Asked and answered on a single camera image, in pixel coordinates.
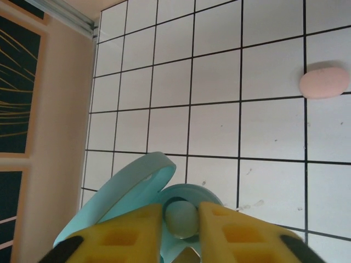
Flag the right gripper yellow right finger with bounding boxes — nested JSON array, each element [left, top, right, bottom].
[[199, 201, 327, 263]]

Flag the blue earbud charging case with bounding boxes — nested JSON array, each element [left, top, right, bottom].
[[53, 151, 224, 263]]

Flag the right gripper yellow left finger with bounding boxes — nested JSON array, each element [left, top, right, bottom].
[[41, 203, 163, 263]]

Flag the pink earbud charging case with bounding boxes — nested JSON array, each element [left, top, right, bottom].
[[299, 59, 350, 100]]

